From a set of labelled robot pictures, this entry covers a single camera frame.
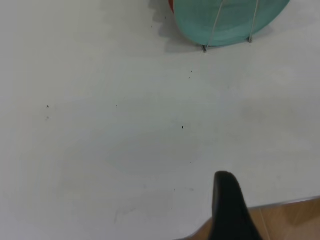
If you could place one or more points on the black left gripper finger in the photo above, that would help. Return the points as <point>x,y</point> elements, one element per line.
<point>230,212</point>

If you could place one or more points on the green round plate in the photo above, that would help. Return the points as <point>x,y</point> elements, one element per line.
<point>232,20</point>

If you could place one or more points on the pink round plate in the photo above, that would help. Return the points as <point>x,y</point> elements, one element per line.
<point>171,3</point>

